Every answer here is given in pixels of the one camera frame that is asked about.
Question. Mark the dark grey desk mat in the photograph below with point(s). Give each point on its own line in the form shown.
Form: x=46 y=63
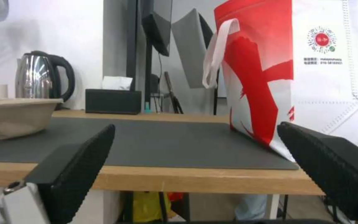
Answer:
x=166 y=142

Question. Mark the stainless steel electric kettle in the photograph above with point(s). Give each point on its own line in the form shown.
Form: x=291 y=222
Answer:
x=40 y=75

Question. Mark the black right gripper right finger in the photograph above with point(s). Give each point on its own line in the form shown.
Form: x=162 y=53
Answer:
x=328 y=168

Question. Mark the black computer monitor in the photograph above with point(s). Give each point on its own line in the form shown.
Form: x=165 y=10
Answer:
x=157 y=32

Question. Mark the small teal bottle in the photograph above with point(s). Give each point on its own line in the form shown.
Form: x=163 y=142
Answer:
x=148 y=109

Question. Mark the red plastic bag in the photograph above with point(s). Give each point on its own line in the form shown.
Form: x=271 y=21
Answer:
x=176 y=197

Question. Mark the person's leg in jeans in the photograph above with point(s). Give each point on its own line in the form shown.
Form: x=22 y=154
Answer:
x=250 y=206

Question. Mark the red and white takeout bag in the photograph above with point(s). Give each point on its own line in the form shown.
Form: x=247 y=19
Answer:
x=294 y=70

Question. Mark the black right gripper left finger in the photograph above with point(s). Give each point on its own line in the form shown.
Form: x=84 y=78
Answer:
x=73 y=168

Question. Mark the beige paper pulp bowl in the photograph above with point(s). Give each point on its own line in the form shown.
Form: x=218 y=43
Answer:
x=12 y=117

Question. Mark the yellow plastic bag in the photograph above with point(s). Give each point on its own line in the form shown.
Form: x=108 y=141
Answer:
x=149 y=206

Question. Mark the black tissue box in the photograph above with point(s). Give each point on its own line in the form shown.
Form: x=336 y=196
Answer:
x=113 y=101

